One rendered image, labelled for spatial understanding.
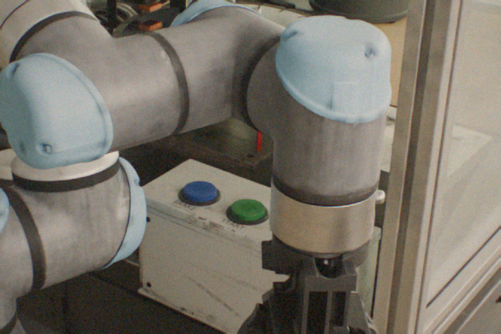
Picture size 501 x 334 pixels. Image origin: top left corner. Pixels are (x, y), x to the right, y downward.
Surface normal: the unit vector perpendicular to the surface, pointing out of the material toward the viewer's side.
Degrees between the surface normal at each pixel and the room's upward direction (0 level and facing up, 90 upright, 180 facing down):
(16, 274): 90
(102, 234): 81
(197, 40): 28
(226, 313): 90
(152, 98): 73
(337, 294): 90
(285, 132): 90
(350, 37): 0
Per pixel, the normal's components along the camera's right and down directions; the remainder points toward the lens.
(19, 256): 0.59, 0.11
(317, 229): -0.14, 0.47
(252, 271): -0.57, 0.37
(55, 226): 0.51, -0.16
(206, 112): 0.57, 0.62
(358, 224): 0.57, 0.41
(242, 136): 0.04, -0.88
